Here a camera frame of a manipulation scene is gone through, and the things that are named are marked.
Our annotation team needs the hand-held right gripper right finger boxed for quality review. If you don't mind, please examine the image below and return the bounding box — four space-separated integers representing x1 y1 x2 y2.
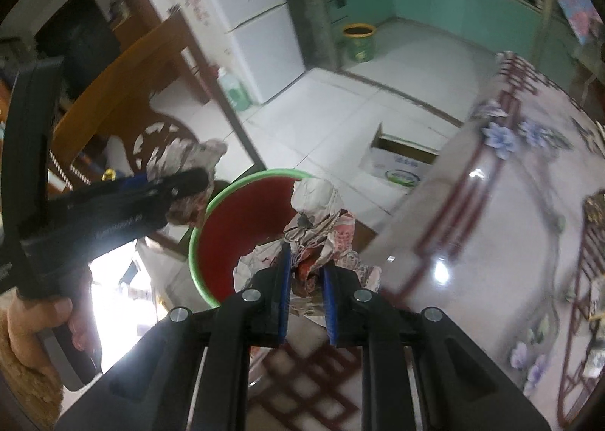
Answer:
323 265 553 431

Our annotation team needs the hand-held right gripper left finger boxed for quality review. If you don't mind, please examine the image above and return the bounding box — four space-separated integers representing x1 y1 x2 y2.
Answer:
56 242 292 431

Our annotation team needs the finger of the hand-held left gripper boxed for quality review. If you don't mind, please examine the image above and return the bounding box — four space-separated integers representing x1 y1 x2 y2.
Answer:
71 169 209 254
113 174 151 190

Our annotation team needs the red bucket green rim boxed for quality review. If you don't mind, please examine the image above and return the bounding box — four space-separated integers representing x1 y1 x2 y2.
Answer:
188 168 313 309

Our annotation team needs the person's left hand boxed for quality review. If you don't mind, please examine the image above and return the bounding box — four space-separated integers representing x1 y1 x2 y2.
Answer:
0 267 102 382

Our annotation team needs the carved wooden chair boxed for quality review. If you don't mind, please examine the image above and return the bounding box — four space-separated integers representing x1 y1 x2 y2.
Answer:
47 10 268 205

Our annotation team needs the green detergent bottle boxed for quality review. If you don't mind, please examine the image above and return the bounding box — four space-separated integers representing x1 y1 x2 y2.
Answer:
216 66 252 111

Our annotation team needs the white cardboard box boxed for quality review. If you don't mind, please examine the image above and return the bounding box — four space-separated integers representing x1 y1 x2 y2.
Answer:
360 123 440 190

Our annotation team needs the green waste bin yellow rim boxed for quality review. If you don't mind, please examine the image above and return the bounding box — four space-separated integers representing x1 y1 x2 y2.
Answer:
342 23 378 64

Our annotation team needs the wooden door frame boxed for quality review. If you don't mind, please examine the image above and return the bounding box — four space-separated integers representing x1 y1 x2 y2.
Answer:
99 0 211 105

